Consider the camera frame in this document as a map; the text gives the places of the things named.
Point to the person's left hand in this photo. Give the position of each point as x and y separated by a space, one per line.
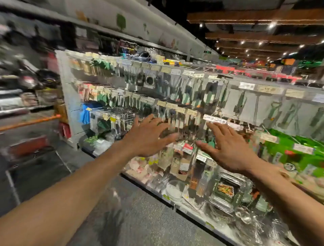
149 137

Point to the person's right hand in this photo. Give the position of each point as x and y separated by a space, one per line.
233 152

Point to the kitchen tools display rack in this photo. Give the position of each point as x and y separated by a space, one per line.
65 91

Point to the person's left forearm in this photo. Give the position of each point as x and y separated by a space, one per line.
60 202

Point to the background cookware shelf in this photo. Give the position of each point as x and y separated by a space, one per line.
20 81

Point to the steel baking tray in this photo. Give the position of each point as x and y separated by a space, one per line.
225 190

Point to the group of green packets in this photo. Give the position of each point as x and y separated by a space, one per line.
288 152

